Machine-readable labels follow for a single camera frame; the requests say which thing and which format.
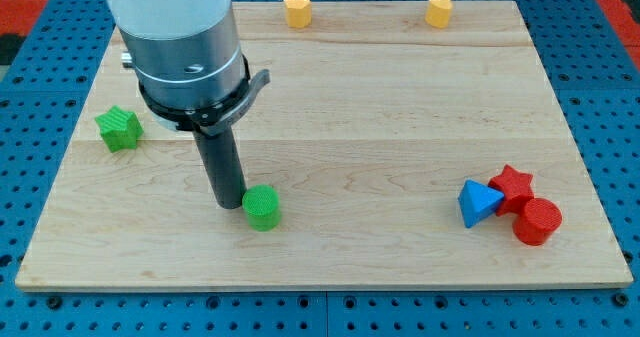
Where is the green cylinder block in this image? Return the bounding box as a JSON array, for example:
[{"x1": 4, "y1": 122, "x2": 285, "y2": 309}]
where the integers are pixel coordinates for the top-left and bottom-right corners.
[{"x1": 242, "y1": 184, "x2": 281, "y2": 232}]

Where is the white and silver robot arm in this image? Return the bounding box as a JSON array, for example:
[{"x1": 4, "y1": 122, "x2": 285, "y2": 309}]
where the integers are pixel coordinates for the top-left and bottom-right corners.
[{"x1": 106, "y1": 0, "x2": 270, "y2": 136}]

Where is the blue triangle block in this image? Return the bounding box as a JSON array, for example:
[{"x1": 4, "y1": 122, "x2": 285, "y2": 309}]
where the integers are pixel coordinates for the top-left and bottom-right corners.
[{"x1": 458, "y1": 180, "x2": 504, "y2": 228}]

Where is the wooden board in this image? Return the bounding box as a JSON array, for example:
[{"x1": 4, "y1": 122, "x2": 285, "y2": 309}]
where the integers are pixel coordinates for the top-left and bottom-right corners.
[{"x1": 16, "y1": 0, "x2": 633, "y2": 293}]

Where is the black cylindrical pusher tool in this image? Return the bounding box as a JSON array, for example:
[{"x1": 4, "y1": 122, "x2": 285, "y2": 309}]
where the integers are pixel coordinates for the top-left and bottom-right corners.
[{"x1": 193, "y1": 129, "x2": 246, "y2": 209}]

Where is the yellow hexagon block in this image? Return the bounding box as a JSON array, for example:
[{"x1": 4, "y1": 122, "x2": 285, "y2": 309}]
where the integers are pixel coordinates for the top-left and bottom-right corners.
[{"x1": 283, "y1": 0, "x2": 312, "y2": 29}]

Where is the yellow heart block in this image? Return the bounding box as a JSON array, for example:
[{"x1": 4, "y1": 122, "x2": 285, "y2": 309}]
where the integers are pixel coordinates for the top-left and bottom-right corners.
[{"x1": 424, "y1": 0, "x2": 453, "y2": 29}]

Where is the red star block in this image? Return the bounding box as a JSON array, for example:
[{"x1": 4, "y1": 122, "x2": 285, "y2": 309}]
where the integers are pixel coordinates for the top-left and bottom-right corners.
[{"x1": 488, "y1": 164, "x2": 534, "y2": 216}]

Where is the green star block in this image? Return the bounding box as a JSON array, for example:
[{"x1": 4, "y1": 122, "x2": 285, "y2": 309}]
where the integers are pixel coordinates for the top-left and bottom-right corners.
[{"x1": 94, "y1": 105, "x2": 144, "y2": 153}]

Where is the red cylinder block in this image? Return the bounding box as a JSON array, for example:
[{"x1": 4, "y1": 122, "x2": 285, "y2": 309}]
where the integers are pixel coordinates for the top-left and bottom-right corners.
[{"x1": 512, "y1": 198, "x2": 563, "y2": 246}]

